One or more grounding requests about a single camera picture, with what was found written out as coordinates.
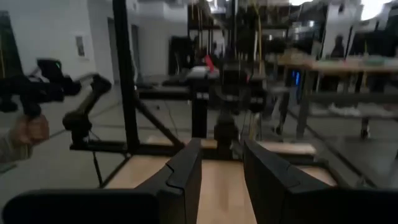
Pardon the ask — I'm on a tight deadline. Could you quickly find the black aluminium rig frame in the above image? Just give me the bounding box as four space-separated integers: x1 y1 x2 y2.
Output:
70 0 188 189

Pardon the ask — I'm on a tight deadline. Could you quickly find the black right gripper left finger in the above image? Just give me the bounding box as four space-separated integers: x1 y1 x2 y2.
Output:
135 138 203 224

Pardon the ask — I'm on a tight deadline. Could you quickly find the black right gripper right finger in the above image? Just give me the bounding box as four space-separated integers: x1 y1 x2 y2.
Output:
243 139 343 224

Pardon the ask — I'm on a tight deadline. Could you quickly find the wooden background workbench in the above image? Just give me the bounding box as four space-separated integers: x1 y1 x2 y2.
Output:
267 51 398 141

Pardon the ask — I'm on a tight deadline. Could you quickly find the black computer blue light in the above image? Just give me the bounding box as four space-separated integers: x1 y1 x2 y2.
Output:
288 68 303 105

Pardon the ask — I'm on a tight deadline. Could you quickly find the person's hand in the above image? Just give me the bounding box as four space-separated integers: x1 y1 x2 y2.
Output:
8 113 50 147

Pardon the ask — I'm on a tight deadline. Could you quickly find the black background rack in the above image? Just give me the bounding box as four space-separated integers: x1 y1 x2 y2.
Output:
186 0 270 65

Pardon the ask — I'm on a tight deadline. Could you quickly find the wall-mounted notice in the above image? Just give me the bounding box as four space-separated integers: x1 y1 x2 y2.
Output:
75 35 86 58

